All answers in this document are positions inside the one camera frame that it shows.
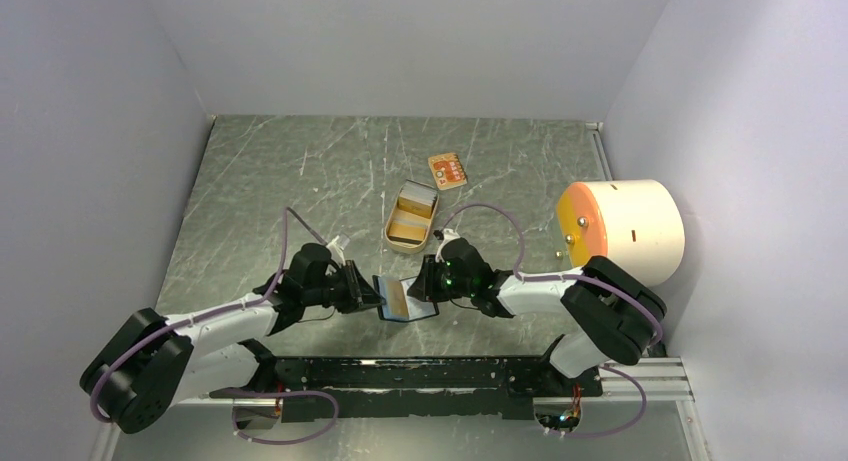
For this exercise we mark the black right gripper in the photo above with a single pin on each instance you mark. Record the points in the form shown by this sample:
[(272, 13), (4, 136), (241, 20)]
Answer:
[(425, 284)]

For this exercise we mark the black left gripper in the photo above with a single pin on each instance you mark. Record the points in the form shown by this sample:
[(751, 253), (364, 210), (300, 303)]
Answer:
[(359, 293)]

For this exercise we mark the black card holder wallet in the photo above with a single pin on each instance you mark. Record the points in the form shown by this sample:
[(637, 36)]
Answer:
[(418, 309)]

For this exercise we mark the orange VIP credit card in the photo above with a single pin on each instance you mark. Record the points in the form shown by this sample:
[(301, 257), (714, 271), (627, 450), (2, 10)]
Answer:
[(395, 305)]

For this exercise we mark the grey credit card stack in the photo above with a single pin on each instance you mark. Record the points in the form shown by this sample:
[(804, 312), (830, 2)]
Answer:
[(417, 198)]

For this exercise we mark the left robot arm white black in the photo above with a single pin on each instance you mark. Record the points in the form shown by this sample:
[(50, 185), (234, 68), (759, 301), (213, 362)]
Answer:
[(153, 362)]

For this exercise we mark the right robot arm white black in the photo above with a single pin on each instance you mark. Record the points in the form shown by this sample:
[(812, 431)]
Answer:
[(618, 316)]

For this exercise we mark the orange patterned card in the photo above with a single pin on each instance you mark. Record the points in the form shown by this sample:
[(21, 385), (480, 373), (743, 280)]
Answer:
[(447, 171)]

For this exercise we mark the beige oval tray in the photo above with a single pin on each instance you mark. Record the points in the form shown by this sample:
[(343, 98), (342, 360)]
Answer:
[(405, 232)]

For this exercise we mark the cream cylinder orange face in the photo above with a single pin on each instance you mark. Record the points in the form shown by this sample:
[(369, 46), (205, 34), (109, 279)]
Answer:
[(634, 223)]

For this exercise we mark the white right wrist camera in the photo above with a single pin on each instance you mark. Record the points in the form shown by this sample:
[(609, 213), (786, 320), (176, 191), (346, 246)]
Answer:
[(444, 237)]

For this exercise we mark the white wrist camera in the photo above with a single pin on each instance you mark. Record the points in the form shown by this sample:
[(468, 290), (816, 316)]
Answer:
[(444, 237), (337, 247)]

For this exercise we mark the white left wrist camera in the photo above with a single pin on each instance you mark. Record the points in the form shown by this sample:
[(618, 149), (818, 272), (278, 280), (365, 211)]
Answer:
[(337, 247)]

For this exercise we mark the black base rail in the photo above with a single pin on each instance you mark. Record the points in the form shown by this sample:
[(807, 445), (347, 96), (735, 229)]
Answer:
[(507, 386)]

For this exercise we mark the aluminium frame extrusion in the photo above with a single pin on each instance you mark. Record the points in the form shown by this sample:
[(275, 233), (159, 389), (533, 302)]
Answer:
[(659, 379)]

